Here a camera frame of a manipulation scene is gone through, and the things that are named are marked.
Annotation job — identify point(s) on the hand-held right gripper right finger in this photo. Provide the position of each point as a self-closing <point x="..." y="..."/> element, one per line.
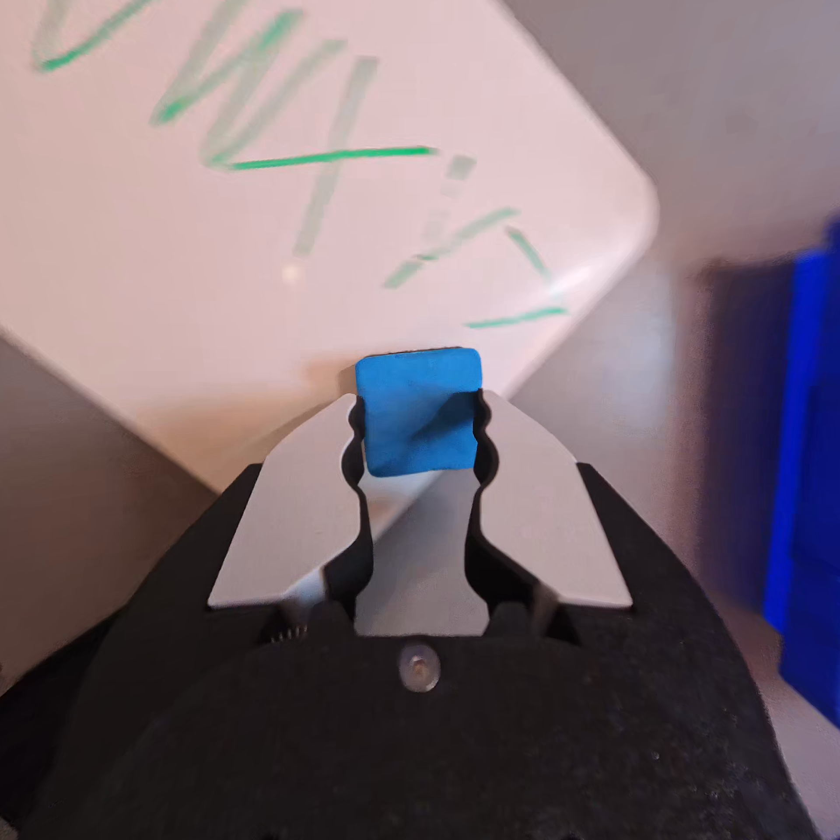
<point x="558" y="525"/>

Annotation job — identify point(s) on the white whiteboard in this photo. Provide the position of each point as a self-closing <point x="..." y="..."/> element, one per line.
<point x="158" y="263"/>

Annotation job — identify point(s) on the blue whiteboard eraser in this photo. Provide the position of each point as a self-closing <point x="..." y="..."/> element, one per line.
<point x="418" y="414"/>

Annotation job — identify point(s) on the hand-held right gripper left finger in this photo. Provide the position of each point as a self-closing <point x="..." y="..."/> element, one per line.
<point x="282" y="525"/>

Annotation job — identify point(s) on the blue plastic bin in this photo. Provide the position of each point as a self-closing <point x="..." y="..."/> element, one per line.
<point x="807" y="460"/>

